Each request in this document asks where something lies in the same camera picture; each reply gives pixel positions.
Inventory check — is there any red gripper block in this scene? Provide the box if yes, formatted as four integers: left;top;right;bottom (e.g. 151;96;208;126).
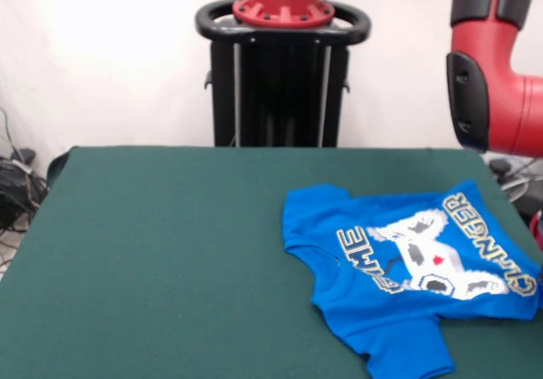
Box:
529;209;543;251

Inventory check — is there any blue printed t-shirt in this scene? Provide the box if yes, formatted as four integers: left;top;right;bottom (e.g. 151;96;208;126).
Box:
282;178;543;379

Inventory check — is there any dark green table cloth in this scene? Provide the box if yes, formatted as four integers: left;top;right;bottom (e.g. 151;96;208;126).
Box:
0;145;543;379

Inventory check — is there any black cable tangle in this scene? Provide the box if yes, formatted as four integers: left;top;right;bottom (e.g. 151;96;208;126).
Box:
0;107;50;232
487;153;543;238

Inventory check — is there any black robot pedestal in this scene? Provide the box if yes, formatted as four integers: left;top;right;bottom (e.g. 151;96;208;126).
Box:
195;0;372;148

